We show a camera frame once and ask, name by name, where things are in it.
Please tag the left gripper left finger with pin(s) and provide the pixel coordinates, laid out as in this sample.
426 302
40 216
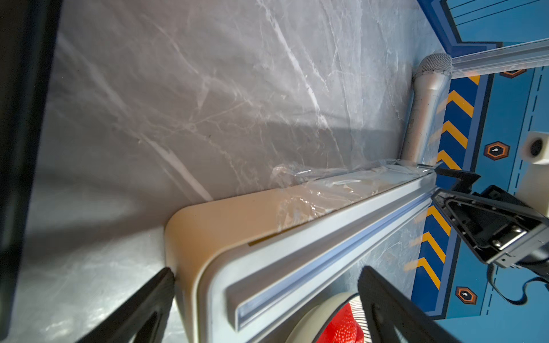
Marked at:
143 317

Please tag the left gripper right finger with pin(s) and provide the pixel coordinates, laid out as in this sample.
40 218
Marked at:
390 314

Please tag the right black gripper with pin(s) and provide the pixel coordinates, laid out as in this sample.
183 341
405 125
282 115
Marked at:
497 227

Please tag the patterned plate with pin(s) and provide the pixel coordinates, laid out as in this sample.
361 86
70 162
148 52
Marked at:
312 325

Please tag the cream plastic wrap dispenser box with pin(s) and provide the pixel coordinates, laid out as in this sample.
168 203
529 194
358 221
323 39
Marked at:
238 276

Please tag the clear plastic wrap sheet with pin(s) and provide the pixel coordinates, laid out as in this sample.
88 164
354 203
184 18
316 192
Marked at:
310 193

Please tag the red strawberries pile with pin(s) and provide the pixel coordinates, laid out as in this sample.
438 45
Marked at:
342 328

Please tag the silver microphone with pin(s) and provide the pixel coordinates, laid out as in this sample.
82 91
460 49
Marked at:
431 84

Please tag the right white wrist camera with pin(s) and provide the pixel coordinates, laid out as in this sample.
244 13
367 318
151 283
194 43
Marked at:
533 188

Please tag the right aluminium frame post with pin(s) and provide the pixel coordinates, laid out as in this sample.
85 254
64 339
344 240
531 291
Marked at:
527 55

